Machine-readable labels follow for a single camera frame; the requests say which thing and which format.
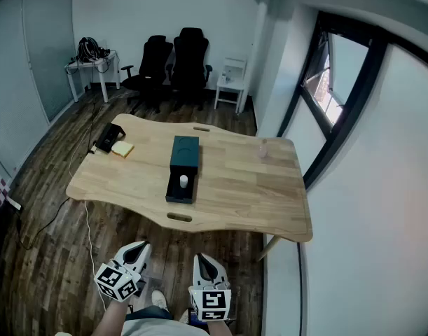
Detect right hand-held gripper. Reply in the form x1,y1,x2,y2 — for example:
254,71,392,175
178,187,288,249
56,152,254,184
188,253,233,322

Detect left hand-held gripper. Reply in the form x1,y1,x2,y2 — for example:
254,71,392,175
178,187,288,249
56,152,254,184
94,241,152,303

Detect dark teal box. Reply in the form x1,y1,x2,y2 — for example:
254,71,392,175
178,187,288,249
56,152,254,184
165,135,200,204

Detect person's right forearm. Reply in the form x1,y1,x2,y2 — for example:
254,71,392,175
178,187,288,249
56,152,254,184
208,318,235,336

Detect person's left forearm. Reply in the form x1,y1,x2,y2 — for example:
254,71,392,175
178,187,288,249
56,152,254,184
90,297,131,336

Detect person's dark trousers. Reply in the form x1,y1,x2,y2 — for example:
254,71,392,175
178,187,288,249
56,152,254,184
125,305,173,322

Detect wooden table leg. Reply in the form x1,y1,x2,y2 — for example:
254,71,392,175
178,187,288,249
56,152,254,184
257,235,282,262

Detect person's light shirt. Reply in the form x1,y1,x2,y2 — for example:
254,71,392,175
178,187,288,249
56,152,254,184
121,318,210,336

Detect yellow sponge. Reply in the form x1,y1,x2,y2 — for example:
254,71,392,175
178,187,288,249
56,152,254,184
111,140,135,159

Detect black device stand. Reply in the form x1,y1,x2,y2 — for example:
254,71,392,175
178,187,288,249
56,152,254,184
95,122,126,153

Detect white stool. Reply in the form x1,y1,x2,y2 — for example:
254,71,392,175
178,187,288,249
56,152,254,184
214,57,248,114

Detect black office chair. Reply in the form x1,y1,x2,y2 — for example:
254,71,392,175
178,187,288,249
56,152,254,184
166,27,214,111
120,35,174,115

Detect small white table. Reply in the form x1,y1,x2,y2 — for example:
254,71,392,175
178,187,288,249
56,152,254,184
64,50,120,104

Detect frosted glass partition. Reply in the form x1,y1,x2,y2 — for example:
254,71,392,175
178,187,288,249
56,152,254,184
0,0,76,188

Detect white cable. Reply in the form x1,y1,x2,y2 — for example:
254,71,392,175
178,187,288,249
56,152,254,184
68,131,108,311

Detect black cable bundle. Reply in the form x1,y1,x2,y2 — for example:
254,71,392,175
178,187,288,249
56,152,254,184
76,36,111,64

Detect black window frame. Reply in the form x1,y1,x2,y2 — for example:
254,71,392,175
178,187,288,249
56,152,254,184
276,10,389,188

